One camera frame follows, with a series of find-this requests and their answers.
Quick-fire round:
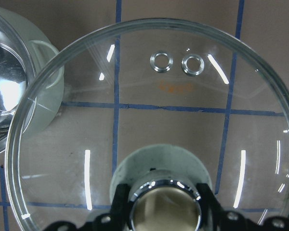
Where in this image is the glass pot lid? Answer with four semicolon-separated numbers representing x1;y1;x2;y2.
5;18;289;231

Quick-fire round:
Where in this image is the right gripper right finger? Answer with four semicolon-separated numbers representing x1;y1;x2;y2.
196;183;226;231

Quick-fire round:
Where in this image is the pale green electric pot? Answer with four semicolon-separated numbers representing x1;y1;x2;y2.
0;4;65;157

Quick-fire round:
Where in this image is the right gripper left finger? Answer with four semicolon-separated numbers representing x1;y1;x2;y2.
110;184;131;231

